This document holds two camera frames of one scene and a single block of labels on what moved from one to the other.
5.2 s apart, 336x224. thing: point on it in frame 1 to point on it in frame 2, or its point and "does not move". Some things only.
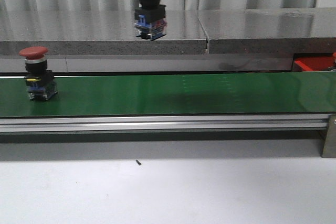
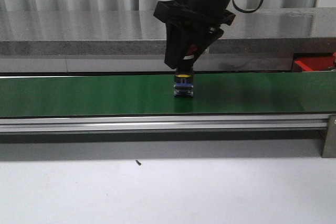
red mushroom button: (39, 81) to (183, 84)
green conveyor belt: (185, 93) does not move
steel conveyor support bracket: (329, 146) does not move
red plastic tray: (314, 63) does not move
